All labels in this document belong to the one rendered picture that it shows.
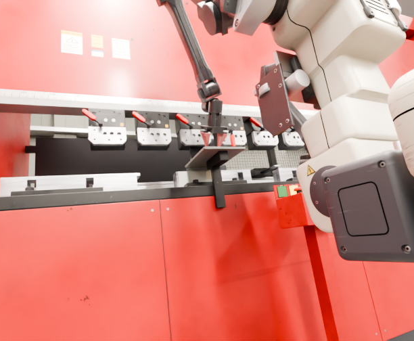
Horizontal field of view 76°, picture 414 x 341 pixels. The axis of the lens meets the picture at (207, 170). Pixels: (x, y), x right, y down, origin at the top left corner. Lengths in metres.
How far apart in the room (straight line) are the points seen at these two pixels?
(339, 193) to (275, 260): 0.81
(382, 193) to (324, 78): 0.34
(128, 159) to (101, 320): 1.01
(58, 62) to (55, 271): 0.86
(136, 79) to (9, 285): 0.94
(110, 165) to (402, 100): 1.58
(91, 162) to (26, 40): 0.69
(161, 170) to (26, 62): 0.90
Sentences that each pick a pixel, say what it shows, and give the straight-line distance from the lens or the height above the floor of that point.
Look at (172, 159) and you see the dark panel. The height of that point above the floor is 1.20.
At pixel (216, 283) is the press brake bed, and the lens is 1.11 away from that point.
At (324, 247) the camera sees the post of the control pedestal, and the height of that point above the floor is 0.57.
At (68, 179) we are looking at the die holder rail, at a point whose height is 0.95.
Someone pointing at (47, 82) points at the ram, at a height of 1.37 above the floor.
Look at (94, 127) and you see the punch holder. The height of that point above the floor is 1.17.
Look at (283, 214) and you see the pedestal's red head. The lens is 1.12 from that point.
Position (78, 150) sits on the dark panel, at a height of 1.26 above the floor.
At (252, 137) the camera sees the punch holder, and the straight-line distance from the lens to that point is 1.45.
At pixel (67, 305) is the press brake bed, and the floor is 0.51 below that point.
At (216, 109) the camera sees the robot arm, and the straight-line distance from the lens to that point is 1.09.
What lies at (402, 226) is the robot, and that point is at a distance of 0.41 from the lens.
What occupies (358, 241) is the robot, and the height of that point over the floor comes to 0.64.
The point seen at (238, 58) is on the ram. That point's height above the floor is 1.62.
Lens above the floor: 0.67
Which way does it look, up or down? 14 degrees up
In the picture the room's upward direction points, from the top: 7 degrees counter-clockwise
